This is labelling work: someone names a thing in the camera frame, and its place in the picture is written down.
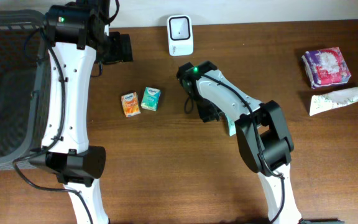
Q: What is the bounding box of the teal wet wipes packet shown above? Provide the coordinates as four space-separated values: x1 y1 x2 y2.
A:
225 115 236 136

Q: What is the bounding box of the orange Kleenex tissue pack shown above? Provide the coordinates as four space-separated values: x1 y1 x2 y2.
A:
121 92 141 118

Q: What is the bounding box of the teal Kleenex tissue pack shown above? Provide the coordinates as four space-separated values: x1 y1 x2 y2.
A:
140 87 161 111

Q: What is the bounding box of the white tube brown cap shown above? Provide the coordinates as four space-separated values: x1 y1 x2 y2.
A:
309 87 358 116

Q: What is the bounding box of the red purple plastic pack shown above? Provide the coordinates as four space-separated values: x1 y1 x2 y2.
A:
301 47 351 89

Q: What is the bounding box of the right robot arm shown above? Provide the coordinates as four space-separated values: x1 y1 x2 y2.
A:
177 61 304 223

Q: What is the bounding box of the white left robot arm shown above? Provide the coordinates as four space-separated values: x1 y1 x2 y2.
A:
29 0 133 223

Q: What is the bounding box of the white barcode scanner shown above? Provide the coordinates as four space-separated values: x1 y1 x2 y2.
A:
167 15 194 57

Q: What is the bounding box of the grey plastic mesh basket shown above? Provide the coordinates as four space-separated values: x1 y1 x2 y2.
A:
0 9 50 170

